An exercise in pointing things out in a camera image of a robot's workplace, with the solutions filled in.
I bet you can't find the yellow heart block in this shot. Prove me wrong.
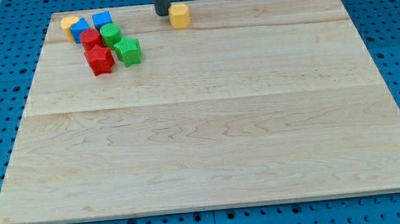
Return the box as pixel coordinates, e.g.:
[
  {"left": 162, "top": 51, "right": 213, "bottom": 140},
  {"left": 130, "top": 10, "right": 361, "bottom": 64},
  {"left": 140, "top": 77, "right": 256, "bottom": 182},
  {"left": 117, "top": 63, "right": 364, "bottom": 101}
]
[{"left": 60, "top": 16, "right": 80, "bottom": 43}]

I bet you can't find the light wooden board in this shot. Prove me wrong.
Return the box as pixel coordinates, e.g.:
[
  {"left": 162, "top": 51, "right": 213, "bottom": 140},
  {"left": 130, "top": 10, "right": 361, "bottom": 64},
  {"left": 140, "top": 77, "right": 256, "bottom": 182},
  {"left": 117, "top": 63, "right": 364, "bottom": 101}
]
[{"left": 0, "top": 0, "right": 400, "bottom": 224}]

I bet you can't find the green star block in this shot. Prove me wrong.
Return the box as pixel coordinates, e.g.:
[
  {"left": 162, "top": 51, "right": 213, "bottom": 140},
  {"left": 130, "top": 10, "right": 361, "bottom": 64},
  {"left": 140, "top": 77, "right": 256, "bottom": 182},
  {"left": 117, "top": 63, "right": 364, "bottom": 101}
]
[{"left": 113, "top": 36, "right": 142, "bottom": 67}]

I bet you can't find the yellow hexagon block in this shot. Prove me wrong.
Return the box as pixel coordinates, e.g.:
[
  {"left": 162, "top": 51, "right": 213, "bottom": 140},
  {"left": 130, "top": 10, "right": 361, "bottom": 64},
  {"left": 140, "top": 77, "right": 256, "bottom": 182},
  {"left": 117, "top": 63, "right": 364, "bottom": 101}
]
[{"left": 169, "top": 2, "right": 191, "bottom": 29}]

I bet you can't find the red star block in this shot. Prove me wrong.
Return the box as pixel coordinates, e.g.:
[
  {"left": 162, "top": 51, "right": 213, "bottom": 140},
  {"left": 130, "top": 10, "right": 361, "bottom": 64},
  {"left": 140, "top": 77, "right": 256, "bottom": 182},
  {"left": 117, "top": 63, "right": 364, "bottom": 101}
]
[{"left": 84, "top": 45, "right": 115, "bottom": 76}]

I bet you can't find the green cylinder block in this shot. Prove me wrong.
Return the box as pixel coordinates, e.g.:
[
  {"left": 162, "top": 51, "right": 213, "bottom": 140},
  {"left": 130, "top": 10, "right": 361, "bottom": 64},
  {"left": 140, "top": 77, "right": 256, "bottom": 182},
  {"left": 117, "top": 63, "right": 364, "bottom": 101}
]
[{"left": 99, "top": 22, "right": 122, "bottom": 49}]

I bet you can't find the red cylinder block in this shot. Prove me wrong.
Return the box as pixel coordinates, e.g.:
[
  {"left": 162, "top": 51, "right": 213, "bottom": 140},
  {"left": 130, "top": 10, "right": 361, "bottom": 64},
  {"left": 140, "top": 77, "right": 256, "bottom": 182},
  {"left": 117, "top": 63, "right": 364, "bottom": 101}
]
[{"left": 80, "top": 29, "right": 104, "bottom": 51}]

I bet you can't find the blue cube block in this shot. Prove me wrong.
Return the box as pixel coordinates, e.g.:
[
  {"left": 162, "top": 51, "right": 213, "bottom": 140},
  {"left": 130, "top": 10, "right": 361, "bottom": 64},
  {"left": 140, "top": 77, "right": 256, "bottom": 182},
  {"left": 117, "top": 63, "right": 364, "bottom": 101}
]
[{"left": 91, "top": 11, "right": 112, "bottom": 30}]

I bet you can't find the blue pentagon block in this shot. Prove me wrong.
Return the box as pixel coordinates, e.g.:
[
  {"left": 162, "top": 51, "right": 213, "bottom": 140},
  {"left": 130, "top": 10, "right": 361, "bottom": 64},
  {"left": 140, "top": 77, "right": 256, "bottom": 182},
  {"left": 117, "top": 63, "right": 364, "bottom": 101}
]
[{"left": 70, "top": 18, "right": 90, "bottom": 43}]

